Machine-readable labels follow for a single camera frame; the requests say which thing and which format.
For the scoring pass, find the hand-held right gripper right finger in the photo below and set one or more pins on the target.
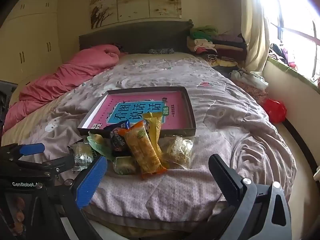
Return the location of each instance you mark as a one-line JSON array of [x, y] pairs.
[[223, 177]]

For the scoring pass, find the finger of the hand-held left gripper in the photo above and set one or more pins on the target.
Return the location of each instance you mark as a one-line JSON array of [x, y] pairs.
[[57, 163], [31, 148]]

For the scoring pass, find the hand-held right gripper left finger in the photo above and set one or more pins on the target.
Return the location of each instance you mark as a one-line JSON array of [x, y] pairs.
[[91, 182]]

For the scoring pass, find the small clear pastry packet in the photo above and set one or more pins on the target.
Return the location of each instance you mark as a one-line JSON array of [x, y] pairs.
[[81, 153]]

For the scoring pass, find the mint green cake packet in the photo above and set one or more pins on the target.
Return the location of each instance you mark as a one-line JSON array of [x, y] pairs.
[[123, 167]]

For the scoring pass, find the light green snack packet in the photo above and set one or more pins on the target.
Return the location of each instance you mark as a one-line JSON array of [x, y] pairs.
[[98, 146]]

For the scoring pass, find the dark blue cookie packet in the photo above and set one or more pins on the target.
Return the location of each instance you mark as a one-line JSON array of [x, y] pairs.
[[118, 142]]

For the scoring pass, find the clear bag of crumbly pastry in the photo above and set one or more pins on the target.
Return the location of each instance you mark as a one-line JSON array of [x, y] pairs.
[[178, 151]]

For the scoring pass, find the orange cracker packet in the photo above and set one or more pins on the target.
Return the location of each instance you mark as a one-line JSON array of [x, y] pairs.
[[142, 152]]

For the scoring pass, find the grey shallow box tray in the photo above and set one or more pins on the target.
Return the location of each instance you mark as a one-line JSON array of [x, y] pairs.
[[191, 115]]

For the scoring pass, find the yellow snack bar packet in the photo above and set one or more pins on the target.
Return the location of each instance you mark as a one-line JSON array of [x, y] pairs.
[[156, 127]]

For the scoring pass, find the person's left hand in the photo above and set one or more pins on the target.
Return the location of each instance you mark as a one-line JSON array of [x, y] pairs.
[[18, 208]]

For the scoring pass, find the pale purple floral bedspread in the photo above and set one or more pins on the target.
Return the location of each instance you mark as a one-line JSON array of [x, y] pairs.
[[225, 120]]

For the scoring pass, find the pink quilt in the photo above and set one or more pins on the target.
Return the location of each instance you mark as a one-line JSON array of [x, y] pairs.
[[62, 80]]

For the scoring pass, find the red plastic bag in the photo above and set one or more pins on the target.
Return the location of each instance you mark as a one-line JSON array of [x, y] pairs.
[[275, 110]]

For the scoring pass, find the pink floral cloth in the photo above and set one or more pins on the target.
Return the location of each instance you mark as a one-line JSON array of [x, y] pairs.
[[252, 92]]

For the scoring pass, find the white plastic bag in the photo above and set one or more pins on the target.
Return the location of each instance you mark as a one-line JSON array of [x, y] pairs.
[[250, 78]]

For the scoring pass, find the cream wardrobe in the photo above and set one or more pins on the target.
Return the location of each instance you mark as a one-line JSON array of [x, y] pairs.
[[30, 42]]

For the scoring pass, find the green windowsill mat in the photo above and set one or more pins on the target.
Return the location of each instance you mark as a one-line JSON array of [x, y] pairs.
[[292, 75]]

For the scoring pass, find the pile of folded clothes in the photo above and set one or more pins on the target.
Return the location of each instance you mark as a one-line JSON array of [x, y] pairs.
[[225, 46]]

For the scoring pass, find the clothes on windowsill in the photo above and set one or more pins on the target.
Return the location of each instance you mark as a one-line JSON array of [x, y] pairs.
[[282, 55]]

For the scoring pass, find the dark patterned cloth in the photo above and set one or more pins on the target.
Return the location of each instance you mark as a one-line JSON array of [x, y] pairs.
[[160, 50]]

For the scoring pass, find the green garment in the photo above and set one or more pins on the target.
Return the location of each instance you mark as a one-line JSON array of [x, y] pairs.
[[202, 30]]

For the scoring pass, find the cream curtain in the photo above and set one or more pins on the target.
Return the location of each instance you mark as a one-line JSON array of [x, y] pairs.
[[255, 30]]

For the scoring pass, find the grey bed headboard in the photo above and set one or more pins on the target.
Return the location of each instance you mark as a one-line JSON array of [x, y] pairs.
[[140, 37]]

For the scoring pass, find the window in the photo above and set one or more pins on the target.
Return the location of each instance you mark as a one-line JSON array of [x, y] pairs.
[[295, 17]]

